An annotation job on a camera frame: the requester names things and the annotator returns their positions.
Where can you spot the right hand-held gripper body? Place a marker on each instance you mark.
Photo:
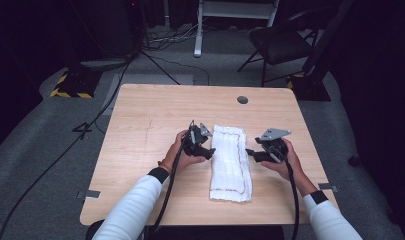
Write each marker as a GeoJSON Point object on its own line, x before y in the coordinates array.
{"type": "Point", "coordinates": [275, 146]}

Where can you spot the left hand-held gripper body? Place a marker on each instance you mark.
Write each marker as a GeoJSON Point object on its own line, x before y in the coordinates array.
{"type": "Point", "coordinates": [195, 138]}

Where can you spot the white towel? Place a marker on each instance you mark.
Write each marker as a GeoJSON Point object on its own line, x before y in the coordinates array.
{"type": "Point", "coordinates": [230, 163]}

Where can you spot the person's left hand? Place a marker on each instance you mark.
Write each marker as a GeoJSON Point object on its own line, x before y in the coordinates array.
{"type": "Point", "coordinates": [180, 156]}

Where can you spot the person's right hand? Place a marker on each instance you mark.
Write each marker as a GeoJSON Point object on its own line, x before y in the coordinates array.
{"type": "Point", "coordinates": [290, 166]}

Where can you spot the dark table grommet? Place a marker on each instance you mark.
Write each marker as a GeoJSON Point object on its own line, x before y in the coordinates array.
{"type": "Point", "coordinates": [242, 100]}

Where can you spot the black yellow striped stand base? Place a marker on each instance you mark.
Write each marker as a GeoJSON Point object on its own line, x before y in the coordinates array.
{"type": "Point", "coordinates": [75, 85]}
{"type": "Point", "coordinates": [311, 90]}

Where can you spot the black tripod leg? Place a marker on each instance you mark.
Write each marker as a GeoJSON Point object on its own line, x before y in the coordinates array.
{"type": "Point", "coordinates": [160, 67]}

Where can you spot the black caster wheel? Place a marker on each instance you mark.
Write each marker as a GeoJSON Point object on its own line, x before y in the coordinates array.
{"type": "Point", "coordinates": [353, 161]}

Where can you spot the black folding chair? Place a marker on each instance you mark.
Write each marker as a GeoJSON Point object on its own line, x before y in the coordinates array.
{"type": "Point", "coordinates": [280, 43]}

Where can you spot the black slanted stand pole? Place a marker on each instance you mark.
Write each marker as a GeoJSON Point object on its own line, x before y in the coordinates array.
{"type": "Point", "coordinates": [326, 36]}

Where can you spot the dark cabinet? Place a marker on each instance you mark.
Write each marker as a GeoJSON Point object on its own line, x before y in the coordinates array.
{"type": "Point", "coordinates": [106, 30]}

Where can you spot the grey table bracket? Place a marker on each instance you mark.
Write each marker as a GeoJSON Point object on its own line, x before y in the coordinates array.
{"type": "Point", "coordinates": [90, 194]}
{"type": "Point", "coordinates": [328, 187]}

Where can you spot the white desk frame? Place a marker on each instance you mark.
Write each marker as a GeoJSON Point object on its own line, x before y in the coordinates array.
{"type": "Point", "coordinates": [198, 36]}

